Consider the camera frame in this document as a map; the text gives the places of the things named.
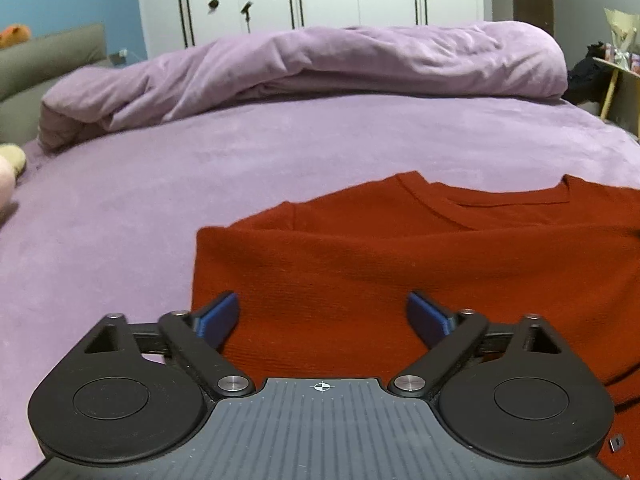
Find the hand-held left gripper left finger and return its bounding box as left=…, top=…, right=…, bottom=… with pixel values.
left=82, top=290, right=256, bottom=401

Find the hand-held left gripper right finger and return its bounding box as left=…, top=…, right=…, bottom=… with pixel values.
left=387, top=290, right=569, bottom=401

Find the red knit sweater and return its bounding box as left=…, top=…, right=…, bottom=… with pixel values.
left=191, top=171, right=640, bottom=480

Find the black clothes pile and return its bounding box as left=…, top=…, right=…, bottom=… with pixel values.
left=567, top=42, right=614, bottom=106

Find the purple bed sheet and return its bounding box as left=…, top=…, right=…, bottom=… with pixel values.
left=0, top=92, right=640, bottom=480

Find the pale plush toy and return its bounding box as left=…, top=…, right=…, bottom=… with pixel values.
left=0, top=143, right=27, bottom=221

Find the purple folded duvet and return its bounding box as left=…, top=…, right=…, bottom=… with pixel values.
left=39, top=21, right=569, bottom=151

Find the yellow side table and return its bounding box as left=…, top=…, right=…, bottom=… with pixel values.
left=592, top=55, right=640, bottom=139

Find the grey-green padded headboard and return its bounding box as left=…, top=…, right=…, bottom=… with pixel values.
left=0, top=22, right=109, bottom=133

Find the cream paper-wrapped bouquet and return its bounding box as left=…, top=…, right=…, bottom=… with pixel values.
left=602, top=7, right=640, bottom=68

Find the orange plush toy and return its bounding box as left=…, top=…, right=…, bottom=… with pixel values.
left=0, top=23, right=32, bottom=50

